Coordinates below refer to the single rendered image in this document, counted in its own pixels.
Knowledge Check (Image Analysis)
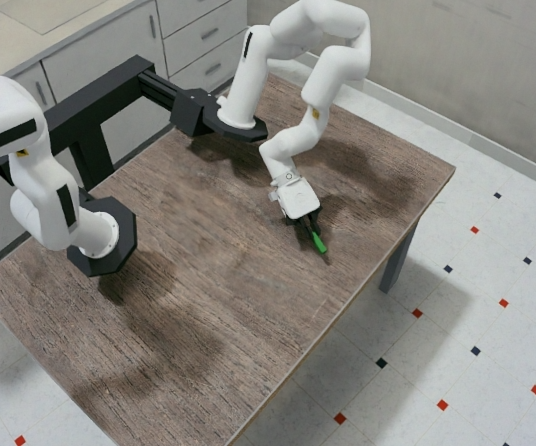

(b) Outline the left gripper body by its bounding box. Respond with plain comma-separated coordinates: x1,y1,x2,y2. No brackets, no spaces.
276,177,320,220

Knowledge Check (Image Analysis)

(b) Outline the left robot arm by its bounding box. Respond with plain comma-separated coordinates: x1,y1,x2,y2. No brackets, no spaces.
217,0,371,188

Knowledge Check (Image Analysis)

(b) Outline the green rectangular block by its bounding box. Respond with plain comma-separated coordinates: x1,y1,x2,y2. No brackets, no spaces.
311,232,327,255

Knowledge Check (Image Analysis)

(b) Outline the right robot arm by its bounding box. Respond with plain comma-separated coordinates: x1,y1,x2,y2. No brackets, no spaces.
0,76,119,259

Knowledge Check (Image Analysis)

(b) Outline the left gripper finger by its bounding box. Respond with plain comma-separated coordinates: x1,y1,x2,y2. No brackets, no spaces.
307,205,323,236
286,214,314,240

